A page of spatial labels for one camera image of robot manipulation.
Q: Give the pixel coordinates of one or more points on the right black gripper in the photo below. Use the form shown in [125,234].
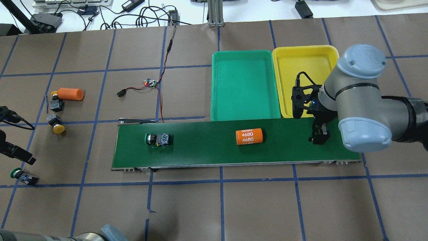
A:
[323,116]

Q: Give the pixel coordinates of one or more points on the orange cylinder marked 4680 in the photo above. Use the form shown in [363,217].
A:
[249,136]

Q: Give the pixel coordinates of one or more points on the green push button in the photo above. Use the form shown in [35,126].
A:
[24,177]
[159,140]

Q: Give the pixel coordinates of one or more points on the yellow push button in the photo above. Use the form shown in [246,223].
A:
[56,104]
[56,123]

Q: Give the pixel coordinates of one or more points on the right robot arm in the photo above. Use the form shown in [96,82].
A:
[367,121]

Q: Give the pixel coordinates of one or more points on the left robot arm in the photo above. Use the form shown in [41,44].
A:
[8,149]

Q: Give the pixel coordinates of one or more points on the yellow plastic tray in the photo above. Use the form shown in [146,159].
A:
[317,61]

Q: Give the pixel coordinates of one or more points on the green plastic tray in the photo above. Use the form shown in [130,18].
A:
[243,86]

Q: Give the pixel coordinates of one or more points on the black power brick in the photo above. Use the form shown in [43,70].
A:
[303,9]

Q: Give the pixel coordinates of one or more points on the green conveyor belt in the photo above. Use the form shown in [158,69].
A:
[206,144]

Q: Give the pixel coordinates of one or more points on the small green circuit board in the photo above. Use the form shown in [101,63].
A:
[150,83]

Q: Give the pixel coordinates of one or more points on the black barrel connector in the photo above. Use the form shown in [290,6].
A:
[122,93]

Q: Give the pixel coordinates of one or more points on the black power adapter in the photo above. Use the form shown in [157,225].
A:
[130,5]

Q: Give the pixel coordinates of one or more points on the plain orange cylinder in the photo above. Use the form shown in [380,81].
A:
[72,94]

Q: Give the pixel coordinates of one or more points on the black box device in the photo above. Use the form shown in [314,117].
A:
[47,22]

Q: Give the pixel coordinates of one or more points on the white keyboard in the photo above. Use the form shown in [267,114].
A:
[50,4]

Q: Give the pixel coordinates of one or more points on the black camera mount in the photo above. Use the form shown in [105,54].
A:
[299,98]

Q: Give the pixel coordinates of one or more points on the aluminium profile post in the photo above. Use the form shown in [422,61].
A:
[215,13]

